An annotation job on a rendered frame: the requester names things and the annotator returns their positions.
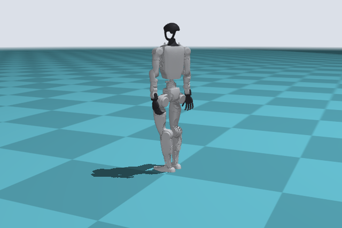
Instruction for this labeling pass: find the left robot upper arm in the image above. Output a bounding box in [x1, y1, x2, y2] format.
[152, 46, 164, 77]

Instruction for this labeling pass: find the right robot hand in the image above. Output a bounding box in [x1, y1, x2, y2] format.
[182, 89, 193, 111]

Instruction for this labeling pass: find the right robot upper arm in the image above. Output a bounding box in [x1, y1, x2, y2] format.
[182, 46, 191, 75]

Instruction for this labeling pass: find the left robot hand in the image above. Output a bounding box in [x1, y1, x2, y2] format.
[151, 93, 164, 115]

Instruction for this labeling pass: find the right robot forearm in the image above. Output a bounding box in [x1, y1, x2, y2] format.
[183, 73, 191, 95]

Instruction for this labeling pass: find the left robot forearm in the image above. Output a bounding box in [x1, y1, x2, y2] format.
[149, 70, 158, 99]

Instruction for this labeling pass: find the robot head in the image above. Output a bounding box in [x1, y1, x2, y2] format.
[164, 23, 180, 46]

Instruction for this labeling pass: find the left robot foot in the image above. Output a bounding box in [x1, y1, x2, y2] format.
[153, 165, 175, 172]

